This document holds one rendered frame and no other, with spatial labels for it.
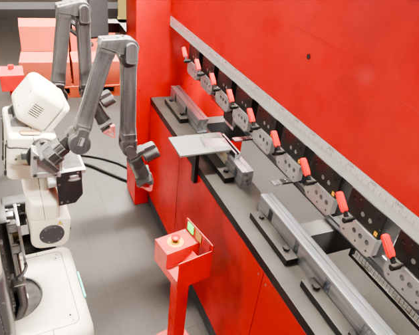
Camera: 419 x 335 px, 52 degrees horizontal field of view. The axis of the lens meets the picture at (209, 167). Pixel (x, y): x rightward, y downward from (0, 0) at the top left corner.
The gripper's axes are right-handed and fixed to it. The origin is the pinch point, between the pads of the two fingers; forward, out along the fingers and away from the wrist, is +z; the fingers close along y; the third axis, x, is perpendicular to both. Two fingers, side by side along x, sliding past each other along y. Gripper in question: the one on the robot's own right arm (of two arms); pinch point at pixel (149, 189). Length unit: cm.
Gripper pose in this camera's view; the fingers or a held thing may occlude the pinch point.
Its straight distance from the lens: 182.7
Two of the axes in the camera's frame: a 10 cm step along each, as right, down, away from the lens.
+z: 2.4, 6.9, 6.9
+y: -2.7, -6.3, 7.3
